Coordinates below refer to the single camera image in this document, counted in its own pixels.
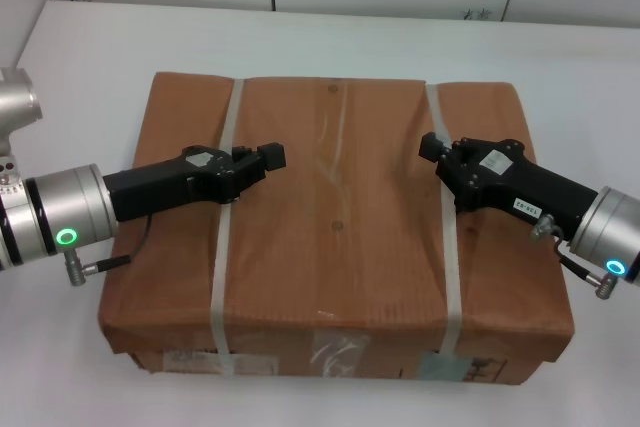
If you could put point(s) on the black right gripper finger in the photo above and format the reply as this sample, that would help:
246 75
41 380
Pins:
450 146
431 147

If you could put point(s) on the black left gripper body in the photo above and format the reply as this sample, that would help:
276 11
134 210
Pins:
160 184

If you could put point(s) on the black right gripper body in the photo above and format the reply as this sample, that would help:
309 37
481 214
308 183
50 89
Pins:
505 182

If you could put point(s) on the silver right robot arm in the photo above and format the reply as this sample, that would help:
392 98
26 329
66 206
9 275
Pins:
607 234

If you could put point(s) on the brown cardboard box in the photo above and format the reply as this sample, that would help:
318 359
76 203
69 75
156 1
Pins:
340 227

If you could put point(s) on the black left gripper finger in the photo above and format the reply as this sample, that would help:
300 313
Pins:
242 152
272 157

